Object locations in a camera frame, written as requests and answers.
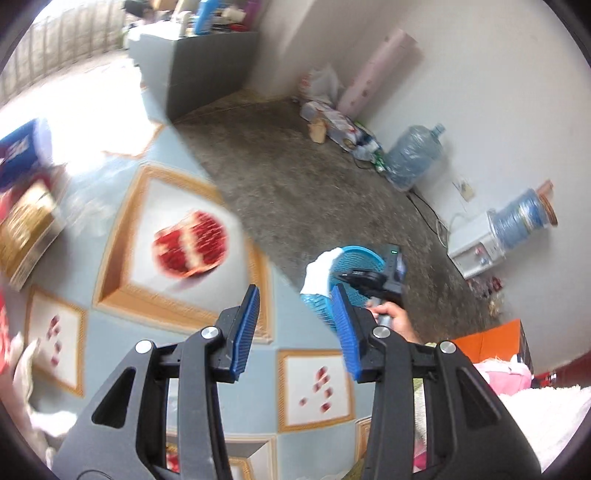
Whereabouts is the pile of plastic bags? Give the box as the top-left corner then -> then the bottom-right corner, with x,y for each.
297,65 -> 385,162

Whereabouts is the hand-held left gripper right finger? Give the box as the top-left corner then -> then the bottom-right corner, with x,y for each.
330,283 -> 542,480

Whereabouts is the white water dispenser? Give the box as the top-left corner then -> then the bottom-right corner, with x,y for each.
447,210 -> 505,280

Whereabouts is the person's right hand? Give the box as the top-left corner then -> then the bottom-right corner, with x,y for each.
376,300 -> 417,343

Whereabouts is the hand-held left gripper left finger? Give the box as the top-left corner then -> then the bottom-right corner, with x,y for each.
50,284 -> 260,480

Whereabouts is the blue water dispenser bottle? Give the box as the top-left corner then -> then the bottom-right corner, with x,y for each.
488,181 -> 559,244

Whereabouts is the blue plastic basket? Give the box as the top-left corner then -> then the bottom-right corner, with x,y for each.
300,245 -> 389,334

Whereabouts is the white plastic bag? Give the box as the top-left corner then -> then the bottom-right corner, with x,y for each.
300,248 -> 343,295

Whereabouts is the white fluffy blanket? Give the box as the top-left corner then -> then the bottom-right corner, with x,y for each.
498,382 -> 591,468

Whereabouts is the tall blue bottle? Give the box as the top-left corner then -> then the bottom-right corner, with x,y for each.
194,0 -> 221,36

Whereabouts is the grey cabinet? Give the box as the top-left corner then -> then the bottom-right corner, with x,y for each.
126,22 -> 260,120

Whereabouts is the black cable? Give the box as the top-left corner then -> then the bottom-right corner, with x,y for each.
405,190 -> 450,245

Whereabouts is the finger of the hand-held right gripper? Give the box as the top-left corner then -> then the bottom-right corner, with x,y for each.
334,269 -> 387,306

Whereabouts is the gold snack packet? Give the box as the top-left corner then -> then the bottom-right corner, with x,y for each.
0,179 -> 66,291

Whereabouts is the orange box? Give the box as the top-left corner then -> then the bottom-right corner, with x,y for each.
450,320 -> 533,371

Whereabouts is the pink paper roll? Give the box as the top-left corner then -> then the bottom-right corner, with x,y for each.
336,28 -> 424,117

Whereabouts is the metal balcony railing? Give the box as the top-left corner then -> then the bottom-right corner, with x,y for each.
0,0 -> 126,95

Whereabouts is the empty blue water jug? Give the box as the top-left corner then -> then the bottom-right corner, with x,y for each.
385,123 -> 447,193

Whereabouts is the pink cloth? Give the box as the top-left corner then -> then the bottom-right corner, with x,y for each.
471,357 -> 537,395

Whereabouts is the blue label plastic bottle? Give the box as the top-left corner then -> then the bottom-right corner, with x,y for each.
0,117 -> 52,193

